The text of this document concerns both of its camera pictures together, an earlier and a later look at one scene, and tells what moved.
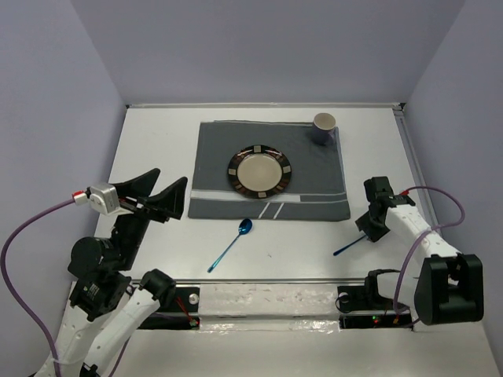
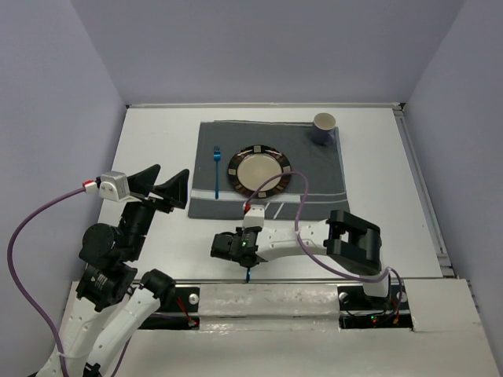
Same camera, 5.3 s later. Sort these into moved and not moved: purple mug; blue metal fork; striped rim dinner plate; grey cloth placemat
Moved: blue metal fork
Not moved: striped rim dinner plate; grey cloth placemat; purple mug
